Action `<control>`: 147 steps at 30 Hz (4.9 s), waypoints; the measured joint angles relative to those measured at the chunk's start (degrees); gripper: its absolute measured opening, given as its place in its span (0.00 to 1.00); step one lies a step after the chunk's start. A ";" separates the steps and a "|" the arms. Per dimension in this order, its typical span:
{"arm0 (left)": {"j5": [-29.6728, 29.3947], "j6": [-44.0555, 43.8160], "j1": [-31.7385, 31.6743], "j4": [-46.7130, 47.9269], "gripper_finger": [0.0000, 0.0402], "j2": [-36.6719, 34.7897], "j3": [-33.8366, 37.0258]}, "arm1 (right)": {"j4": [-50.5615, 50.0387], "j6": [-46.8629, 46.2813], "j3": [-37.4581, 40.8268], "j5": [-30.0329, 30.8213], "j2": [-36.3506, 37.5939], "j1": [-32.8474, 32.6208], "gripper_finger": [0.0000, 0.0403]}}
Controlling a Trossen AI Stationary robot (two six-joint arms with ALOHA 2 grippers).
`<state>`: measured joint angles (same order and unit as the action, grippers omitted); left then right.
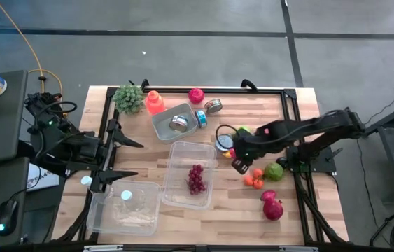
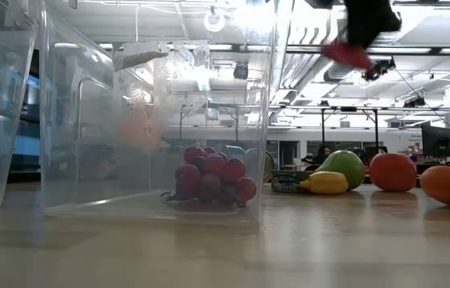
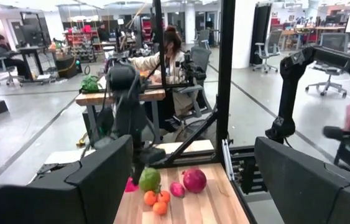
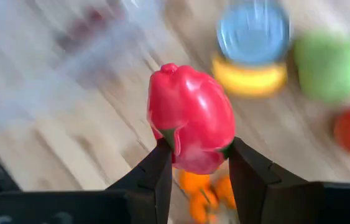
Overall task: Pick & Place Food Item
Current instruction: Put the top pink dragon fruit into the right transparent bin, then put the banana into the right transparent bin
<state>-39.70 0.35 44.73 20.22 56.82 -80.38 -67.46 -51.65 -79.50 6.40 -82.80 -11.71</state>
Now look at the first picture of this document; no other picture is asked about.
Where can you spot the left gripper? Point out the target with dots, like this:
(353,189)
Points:
(107,161)

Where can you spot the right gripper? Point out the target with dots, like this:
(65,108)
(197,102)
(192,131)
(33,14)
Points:
(249,148)

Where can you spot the red strawberry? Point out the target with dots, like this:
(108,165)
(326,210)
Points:
(232,154)

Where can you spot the orange tangerine cluster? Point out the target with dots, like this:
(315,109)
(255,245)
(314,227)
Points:
(258,174)

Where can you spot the green round fruit with stem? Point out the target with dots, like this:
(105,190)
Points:
(273,171)

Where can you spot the green apple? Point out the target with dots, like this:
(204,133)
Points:
(245,130)

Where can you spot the clear bottle white cap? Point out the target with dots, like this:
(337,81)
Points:
(86,180)
(126,195)

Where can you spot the red grape bunch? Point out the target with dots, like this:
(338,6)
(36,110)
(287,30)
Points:
(196,180)

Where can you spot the large red pomegranate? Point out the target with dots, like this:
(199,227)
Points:
(273,210)

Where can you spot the teal label tin can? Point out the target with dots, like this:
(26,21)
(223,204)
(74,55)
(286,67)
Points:
(201,119)

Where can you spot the orange water bottle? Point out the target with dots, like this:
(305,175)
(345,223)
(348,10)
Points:
(155,103)

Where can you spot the picture label tin can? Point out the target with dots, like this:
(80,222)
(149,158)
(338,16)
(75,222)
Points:
(213,106)

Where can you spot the blue red label tin can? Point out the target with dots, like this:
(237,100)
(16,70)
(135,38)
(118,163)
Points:
(179,123)

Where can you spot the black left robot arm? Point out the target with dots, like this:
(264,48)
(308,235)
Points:
(60,147)

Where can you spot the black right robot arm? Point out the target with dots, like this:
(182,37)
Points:
(305,127)

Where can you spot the small pink fruit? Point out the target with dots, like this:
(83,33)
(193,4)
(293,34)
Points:
(268,195)

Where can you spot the black round knob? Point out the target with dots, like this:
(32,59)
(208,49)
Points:
(281,162)

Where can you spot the small clear plastic bin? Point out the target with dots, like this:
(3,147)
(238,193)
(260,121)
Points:
(175,164)

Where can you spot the large clear plastic bin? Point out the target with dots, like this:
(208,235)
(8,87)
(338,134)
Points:
(147,210)

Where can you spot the green artificial plant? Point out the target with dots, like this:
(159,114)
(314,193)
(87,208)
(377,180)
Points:
(128,99)

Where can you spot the white printed paper sheet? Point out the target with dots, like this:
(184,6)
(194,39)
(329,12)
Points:
(42,178)

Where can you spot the pink-red round fruit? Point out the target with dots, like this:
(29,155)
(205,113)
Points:
(196,96)

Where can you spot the black computer mouse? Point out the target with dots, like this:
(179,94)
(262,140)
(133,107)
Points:
(7,215)

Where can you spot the black aluminium frame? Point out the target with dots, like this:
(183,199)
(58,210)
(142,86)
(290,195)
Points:
(270,90)

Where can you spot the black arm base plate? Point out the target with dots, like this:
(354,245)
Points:
(324,162)

